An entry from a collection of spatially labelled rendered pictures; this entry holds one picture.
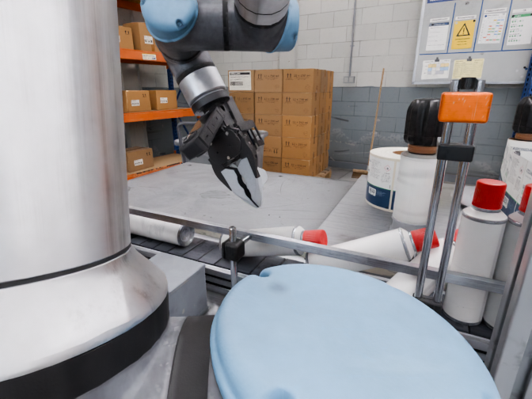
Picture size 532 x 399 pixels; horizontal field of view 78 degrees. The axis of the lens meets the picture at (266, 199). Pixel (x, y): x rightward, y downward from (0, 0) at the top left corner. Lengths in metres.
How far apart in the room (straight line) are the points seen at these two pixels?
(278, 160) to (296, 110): 0.63
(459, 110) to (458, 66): 4.41
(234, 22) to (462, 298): 0.50
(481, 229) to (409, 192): 0.29
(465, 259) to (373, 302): 0.36
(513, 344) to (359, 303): 0.27
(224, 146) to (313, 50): 4.88
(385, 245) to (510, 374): 0.21
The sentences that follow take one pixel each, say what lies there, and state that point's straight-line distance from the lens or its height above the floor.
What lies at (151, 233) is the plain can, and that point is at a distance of 0.75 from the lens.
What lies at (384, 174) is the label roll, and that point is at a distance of 0.93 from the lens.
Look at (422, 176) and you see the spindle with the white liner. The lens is 0.76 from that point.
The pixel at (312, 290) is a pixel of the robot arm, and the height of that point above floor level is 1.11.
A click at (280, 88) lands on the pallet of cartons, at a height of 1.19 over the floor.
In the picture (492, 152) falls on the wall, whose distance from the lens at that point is 4.98.
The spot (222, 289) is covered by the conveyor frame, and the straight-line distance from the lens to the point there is 0.65.
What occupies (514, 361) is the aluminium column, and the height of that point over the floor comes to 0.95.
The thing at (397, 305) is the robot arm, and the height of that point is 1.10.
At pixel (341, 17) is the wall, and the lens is 5.32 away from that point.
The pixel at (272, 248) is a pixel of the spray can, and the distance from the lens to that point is 0.58.
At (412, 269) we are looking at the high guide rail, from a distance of 0.52.
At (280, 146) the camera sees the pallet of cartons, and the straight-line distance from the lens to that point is 3.99.
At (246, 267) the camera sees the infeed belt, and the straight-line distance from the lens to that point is 0.63.
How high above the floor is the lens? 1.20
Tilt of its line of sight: 19 degrees down
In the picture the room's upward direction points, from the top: straight up
